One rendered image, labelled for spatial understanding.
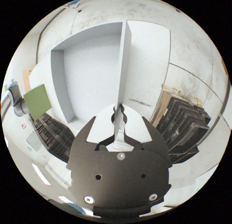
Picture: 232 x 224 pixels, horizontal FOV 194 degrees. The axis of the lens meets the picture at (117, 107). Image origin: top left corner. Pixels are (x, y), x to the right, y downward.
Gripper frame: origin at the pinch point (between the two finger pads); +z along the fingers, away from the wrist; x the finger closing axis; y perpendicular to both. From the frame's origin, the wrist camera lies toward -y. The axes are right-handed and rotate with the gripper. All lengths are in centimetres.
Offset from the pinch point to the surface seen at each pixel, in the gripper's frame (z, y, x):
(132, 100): 3.9, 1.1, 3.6
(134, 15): 72, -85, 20
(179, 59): 57, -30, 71
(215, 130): -17, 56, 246
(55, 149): -3, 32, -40
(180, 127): 12, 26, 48
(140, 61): 3.7, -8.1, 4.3
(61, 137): 6.7, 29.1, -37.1
